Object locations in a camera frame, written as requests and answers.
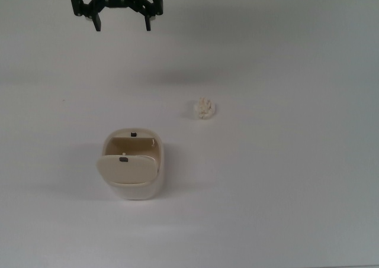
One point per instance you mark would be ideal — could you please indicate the crumpled white paper trash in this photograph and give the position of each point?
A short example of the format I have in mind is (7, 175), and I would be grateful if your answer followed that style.
(204, 108)

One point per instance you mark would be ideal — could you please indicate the small cream lidded bin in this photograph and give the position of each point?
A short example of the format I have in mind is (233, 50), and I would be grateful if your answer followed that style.
(139, 191)

